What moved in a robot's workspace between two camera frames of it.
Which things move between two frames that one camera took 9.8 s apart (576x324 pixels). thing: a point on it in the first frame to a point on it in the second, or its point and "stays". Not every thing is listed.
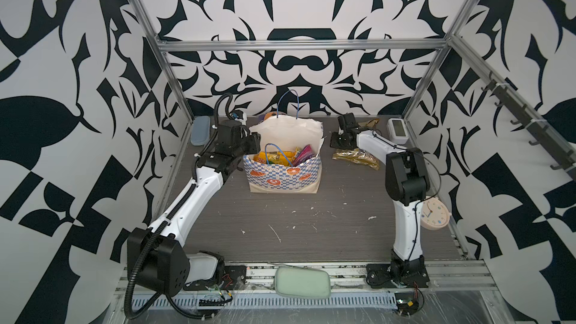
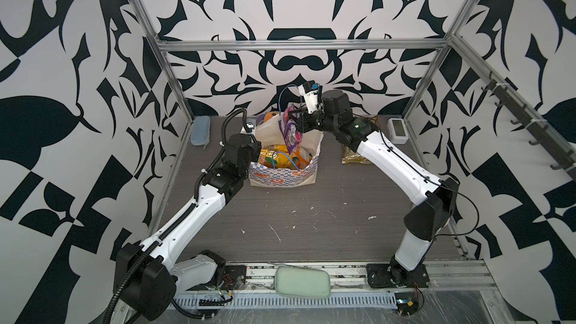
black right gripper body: (339, 140) to (320, 118)
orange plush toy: (269, 114) stays
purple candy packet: (305, 154) to (289, 127)
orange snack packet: (274, 157) to (301, 157)
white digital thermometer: (397, 131) stays
